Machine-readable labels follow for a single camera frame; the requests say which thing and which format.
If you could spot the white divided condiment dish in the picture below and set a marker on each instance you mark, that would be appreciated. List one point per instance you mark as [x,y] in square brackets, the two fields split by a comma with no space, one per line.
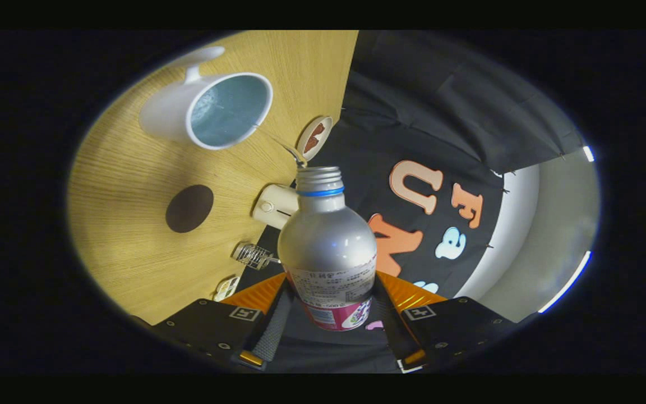
[226,288]

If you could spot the black backdrop cloth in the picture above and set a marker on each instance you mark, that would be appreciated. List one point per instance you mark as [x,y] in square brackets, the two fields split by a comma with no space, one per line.
[441,112]

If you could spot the round brown coaster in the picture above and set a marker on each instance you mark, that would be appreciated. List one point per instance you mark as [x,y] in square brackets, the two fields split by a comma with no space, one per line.
[189,209]

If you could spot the short ceiling light panel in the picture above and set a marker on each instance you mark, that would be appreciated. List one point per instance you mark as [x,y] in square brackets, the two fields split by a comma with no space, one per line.
[588,154]

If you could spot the silver juice bottle red label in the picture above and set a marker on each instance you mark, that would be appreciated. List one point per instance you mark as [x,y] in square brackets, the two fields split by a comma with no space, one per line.
[326,241]

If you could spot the white plate with red food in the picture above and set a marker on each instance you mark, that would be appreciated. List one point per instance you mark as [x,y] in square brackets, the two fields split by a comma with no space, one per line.
[314,137]

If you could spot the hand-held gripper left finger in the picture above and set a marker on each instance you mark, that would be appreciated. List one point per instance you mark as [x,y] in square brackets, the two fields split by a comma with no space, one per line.
[272,331]

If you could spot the white cup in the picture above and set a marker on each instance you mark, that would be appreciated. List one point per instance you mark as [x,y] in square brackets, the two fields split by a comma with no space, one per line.
[166,112]

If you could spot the wooden table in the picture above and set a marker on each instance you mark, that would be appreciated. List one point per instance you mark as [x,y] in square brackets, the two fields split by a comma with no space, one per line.
[121,185]

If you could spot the white toaster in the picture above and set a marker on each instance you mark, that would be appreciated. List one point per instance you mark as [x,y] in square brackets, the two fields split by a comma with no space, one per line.
[272,205]

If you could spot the long ceiling light panel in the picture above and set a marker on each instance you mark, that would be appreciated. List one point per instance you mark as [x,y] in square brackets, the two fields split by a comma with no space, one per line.
[572,278]

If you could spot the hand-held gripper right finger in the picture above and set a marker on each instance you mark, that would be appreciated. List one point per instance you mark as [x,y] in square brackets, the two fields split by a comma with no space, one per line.
[393,331]

